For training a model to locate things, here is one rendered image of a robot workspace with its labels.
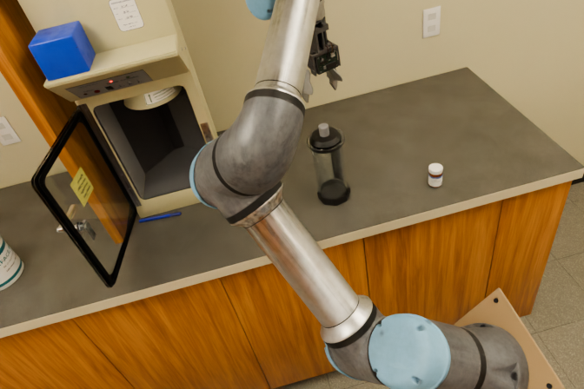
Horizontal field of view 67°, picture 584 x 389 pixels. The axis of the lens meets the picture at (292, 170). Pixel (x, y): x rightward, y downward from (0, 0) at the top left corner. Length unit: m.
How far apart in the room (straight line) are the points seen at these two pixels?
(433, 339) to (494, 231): 0.91
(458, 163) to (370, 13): 0.66
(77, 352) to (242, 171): 1.14
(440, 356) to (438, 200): 0.71
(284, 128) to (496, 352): 0.51
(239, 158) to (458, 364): 0.46
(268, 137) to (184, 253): 0.81
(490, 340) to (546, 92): 1.69
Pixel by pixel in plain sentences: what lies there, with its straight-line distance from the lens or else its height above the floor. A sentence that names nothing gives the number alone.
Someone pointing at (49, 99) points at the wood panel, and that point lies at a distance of 1.33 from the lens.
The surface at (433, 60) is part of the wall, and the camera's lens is 1.98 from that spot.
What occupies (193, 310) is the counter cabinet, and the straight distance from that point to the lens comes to 1.50.
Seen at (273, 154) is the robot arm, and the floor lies 1.53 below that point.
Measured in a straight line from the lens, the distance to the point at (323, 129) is 1.24.
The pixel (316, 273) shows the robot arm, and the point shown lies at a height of 1.29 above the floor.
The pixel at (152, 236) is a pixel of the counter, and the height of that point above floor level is 0.94.
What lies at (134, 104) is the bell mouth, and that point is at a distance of 1.35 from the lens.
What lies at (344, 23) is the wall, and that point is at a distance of 1.76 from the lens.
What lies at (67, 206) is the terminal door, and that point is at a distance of 1.19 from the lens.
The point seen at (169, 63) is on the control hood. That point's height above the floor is 1.47.
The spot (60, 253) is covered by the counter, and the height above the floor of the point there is 0.94.
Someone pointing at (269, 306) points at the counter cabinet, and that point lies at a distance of 1.54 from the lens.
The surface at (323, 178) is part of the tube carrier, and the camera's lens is 1.31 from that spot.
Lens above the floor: 1.92
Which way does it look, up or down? 39 degrees down
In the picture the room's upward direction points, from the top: 13 degrees counter-clockwise
